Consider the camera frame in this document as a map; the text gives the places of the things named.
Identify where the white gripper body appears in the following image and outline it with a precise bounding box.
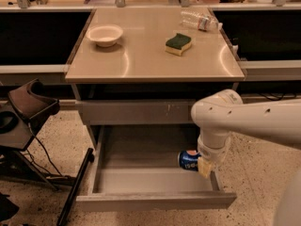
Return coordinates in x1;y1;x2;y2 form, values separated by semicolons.
197;136;230;170

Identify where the grey closed top drawer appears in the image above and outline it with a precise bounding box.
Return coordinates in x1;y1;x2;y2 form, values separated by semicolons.
75;99;234;126

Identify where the black metal stand leg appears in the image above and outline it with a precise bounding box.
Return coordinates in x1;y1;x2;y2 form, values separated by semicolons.
56;148;94;226

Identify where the grey metal counter cabinet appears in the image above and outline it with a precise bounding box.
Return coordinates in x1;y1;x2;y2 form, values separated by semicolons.
66;7;245;142

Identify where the green yellow sponge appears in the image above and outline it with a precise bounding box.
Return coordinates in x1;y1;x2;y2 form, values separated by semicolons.
165;33;192;57

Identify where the blue pepsi can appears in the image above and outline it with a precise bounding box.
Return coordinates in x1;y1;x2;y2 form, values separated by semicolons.
178;151;200;171

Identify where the clear plastic water bottle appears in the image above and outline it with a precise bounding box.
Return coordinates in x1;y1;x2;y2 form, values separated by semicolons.
181;10;222;32

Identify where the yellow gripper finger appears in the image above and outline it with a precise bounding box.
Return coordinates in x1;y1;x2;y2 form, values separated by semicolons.
198;157;215;179

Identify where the grey open middle drawer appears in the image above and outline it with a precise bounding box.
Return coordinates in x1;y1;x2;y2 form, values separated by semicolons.
77;124;236;212

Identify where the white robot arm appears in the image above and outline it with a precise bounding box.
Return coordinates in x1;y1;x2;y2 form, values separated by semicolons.
191;89;301;226

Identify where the black cable on floor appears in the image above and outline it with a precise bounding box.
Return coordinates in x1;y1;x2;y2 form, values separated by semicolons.
22;122;74;178

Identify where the white paper bowl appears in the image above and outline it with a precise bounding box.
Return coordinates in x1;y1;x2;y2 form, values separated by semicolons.
86;24;123;47

